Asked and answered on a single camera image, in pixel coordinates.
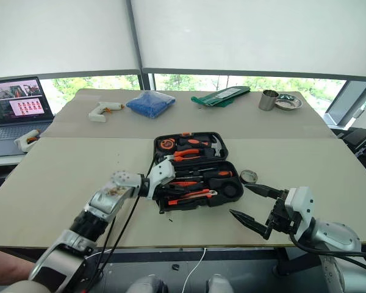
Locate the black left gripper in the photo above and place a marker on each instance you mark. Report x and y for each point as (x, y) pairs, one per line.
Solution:
(166, 189)

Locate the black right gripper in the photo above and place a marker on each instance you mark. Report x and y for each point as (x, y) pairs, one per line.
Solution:
(282, 219)

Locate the orange voltage tester pen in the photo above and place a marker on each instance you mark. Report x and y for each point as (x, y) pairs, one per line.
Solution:
(184, 183)

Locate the orange black utility knife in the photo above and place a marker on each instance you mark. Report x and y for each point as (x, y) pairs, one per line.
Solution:
(192, 196)

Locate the screwdriver with long dark shaft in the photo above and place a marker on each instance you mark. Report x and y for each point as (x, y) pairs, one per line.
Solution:
(201, 169)

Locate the screwdriver with silver shaft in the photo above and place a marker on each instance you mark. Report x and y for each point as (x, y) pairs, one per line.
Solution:
(222, 174)

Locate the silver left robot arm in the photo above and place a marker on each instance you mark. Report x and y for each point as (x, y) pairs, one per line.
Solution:
(106, 198)

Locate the black tool case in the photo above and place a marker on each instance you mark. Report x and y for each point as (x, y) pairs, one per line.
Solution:
(231, 195)

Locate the grey tape roll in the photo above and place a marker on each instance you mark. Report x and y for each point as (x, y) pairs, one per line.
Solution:
(244, 177)

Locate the orange black tape measure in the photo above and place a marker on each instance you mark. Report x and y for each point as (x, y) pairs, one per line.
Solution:
(167, 144)

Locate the small black floor object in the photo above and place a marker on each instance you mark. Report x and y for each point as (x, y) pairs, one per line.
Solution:
(175, 267)

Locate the blue bag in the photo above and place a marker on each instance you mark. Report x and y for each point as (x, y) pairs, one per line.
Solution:
(151, 103)

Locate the grey rounded shape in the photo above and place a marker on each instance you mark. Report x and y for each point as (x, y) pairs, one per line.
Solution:
(146, 285)
(219, 285)

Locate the white glue gun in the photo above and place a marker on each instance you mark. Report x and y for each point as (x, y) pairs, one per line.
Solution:
(100, 113)
(26, 142)

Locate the steel cup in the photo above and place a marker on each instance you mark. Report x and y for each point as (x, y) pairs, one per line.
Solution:
(267, 102)

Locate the steel round dish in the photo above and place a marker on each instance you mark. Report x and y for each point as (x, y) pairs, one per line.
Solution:
(289, 103)

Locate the green flat package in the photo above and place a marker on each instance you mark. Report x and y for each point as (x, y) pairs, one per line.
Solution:
(222, 96)

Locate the black chair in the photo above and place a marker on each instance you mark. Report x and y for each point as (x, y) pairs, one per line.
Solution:
(363, 143)

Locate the grey slanted window panel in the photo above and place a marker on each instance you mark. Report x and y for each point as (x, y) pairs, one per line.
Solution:
(344, 100)

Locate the open laptop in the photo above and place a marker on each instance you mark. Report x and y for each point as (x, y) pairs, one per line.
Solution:
(18, 103)

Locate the wide white roller blind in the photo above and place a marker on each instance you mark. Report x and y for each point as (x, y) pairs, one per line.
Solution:
(259, 33)

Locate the bare skin coloured limb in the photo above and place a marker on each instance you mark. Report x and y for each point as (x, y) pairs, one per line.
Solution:
(6, 265)

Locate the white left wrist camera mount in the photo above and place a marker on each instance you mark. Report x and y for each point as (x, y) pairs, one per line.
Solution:
(161, 177)

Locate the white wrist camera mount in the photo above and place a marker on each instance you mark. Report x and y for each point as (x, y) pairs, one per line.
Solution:
(302, 207)
(161, 177)

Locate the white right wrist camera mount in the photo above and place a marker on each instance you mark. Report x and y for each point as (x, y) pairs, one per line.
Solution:
(302, 207)

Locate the black table frame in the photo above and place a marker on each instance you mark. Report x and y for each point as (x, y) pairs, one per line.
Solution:
(158, 251)

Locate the dark window post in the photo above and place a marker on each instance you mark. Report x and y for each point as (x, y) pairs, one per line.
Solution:
(141, 45)

